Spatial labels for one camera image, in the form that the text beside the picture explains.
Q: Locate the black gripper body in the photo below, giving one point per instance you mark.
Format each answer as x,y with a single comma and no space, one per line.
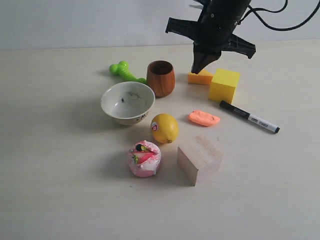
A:
212,33

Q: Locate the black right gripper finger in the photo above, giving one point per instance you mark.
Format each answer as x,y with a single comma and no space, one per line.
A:
210,57

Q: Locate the brown wooden cup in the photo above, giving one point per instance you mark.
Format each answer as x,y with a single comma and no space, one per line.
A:
160,78

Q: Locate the yellow foam cube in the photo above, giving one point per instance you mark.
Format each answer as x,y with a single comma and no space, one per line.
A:
223,85

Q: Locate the yellow lemon with sticker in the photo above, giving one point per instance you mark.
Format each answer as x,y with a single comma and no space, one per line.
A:
164,128

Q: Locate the green rubber bone toy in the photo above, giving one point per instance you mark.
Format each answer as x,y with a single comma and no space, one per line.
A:
122,69

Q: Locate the pink strawberry cake toy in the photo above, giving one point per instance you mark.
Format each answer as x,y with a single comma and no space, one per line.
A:
144,159

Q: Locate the white ceramic bowl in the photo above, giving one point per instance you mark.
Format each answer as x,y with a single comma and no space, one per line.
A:
128,103

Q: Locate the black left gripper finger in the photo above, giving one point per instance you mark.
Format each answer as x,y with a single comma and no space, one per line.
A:
199,58

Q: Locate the orange-pink toy food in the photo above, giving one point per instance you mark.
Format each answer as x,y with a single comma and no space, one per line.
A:
203,118

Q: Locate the light wooden block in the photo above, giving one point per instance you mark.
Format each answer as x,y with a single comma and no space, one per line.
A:
198,158

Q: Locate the black and white marker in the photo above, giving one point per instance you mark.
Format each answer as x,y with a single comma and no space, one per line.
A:
250,117

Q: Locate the orange cheese wedge toy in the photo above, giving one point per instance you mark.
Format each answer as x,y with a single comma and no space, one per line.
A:
204,77

